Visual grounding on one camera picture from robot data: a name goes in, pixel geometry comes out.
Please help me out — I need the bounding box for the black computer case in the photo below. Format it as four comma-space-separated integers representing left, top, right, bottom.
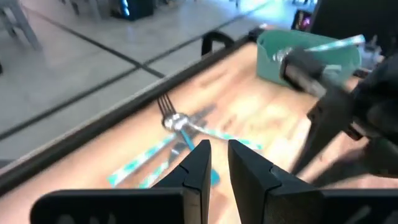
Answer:
110, 0, 155, 21

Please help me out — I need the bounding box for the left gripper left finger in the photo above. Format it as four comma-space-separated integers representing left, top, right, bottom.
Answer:
30, 139, 212, 224

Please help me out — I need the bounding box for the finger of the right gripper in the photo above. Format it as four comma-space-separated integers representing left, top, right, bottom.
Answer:
281, 46, 352, 94
281, 67, 343, 97

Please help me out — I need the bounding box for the black cabinet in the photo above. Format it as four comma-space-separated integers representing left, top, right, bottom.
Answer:
310, 0, 398, 55

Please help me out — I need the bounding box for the black aluminium table frame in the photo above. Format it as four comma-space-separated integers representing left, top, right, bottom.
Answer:
0, 27, 268, 197

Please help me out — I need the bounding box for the black arched handle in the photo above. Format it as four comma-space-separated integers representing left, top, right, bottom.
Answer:
201, 30, 236, 57

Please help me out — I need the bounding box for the teal plastic bin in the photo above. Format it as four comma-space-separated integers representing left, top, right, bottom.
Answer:
256, 29, 363, 90

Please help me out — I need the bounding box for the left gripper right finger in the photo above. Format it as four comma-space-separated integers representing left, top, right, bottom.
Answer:
228, 139, 398, 224

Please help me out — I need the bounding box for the fork solid teal handle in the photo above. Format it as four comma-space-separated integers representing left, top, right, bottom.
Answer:
156, 92, 221, 187

